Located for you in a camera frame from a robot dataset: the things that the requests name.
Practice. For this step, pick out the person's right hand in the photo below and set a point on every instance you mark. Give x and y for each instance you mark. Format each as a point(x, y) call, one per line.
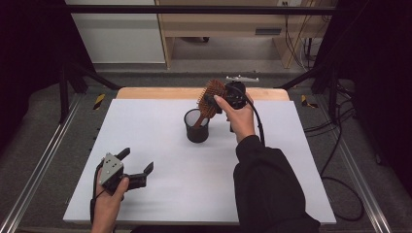
point(241, 121)

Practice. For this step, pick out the black horizontal frame bar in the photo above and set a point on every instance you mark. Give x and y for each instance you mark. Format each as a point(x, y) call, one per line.
point(194, 9)

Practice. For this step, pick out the aluminium rail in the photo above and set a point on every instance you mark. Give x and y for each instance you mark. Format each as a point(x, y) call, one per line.
point(35, 174)
point(366, 194)

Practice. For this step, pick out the white cabinet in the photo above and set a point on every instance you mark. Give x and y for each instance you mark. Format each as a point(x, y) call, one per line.
point(120, 35)

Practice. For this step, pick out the brown wooden hairbrush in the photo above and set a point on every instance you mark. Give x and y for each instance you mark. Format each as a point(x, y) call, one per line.
point(216, 88)

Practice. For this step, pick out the black curtain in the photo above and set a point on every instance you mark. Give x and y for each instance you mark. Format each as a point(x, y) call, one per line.
point(379, 64)
point(29, 48)

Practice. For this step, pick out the yellow black tape marker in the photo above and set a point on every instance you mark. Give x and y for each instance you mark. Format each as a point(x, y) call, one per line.
point(305, 101)
point(99, 101)

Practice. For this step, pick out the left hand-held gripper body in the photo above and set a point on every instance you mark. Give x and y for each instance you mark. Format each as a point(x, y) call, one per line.
point(111, 168)

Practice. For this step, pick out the person's left hand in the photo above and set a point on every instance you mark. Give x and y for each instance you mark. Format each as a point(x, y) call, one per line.
point(105, 207)

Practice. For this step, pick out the white table board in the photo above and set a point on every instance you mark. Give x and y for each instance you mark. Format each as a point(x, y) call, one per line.
point(181, 181)

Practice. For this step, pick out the black mesh pen holder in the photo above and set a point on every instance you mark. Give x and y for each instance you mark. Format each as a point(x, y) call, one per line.
point(197, 134)

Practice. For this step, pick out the black metal stand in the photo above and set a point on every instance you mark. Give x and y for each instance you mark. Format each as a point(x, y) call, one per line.
point(64, 97)
point(333, 93)

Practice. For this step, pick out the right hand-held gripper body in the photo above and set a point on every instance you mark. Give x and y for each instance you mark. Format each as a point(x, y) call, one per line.
point(235, 93)

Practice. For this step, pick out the light wooden desk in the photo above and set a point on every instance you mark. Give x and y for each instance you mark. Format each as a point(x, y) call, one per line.
point(220, 26)

